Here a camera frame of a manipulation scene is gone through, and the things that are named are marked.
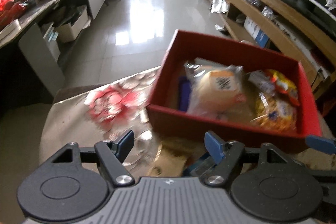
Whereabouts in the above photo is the yellow waffle snack bag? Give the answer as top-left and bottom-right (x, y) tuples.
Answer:
(252, 92), (297, 132)

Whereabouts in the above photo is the round bread bun packet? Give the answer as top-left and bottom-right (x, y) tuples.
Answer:
(185, 63), (247, 118)

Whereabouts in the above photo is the dark blue wafer packet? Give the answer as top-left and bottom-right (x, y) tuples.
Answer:
(178, 76), (191, 112)

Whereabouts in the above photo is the red yellow snack packet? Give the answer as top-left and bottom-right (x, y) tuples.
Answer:
(264, 69), (300, 107)

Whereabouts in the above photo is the white Kaprons packet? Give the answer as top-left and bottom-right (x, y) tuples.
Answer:
(248, 71), (276, 96)

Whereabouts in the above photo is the long silver white packet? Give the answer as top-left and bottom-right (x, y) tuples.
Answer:
(194, 57), (236, 70)

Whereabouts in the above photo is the red cardboard box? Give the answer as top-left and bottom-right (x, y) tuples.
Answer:
(146, 30), (322, 153)

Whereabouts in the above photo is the white storage box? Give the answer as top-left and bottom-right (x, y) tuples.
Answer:
(55, 5), (91, 43)

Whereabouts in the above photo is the wooden TV cabinet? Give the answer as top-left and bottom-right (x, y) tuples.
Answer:
(223, 0), (335, 99)

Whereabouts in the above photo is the dark long side table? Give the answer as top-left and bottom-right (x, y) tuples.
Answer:
(1, 0), (93, 103)

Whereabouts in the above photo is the red plastic bag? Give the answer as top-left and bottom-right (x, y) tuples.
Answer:
(0, 0), (27, 30)

